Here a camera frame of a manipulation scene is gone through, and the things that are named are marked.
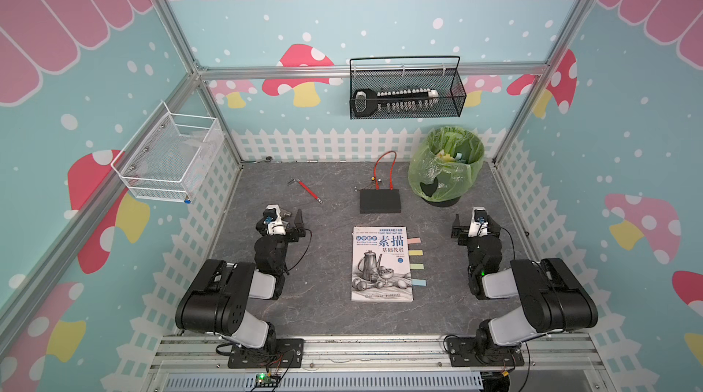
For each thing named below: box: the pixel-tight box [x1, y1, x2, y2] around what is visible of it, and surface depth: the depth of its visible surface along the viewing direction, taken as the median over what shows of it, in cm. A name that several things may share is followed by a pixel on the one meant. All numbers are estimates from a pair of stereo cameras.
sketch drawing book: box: [351, 226, 414, 303], surface depth 91 cm
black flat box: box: [359, 188, 402, 214], surface depth 109 cm
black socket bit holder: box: [352, 87, 440, 117], surface depth 91 cm
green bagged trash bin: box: [408, 126, 486, 207], surface depth 96 cm
